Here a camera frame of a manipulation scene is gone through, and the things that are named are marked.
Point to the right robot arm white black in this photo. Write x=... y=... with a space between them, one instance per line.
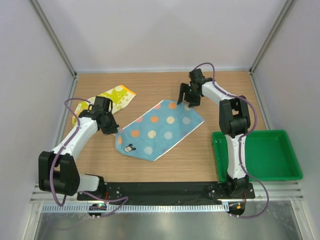
x=234 y=123

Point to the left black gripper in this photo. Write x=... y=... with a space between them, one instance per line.
x=113 y=128

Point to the green plastic tray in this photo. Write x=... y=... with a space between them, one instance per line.
x=268 y=156

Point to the blue polka dot towel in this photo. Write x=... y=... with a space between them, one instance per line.
x=157 y=131

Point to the yellow green printed towel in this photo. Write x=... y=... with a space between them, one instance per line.
x=120 y=95

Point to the left aluminium frame post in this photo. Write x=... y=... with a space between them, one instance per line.
x=52 y=35

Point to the aluminium frame post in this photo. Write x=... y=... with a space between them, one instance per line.
x=279 y=21
x=52 y=35

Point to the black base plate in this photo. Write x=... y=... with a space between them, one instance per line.
x=170 y=193

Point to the right aluminium frame post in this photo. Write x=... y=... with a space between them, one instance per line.
x=279 y=21

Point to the perforated metal cable rail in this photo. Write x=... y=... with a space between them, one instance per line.
x=90 y=208

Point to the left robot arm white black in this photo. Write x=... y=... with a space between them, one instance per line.
x=57 y=169

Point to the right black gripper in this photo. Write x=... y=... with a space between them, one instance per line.
x=184 y=88

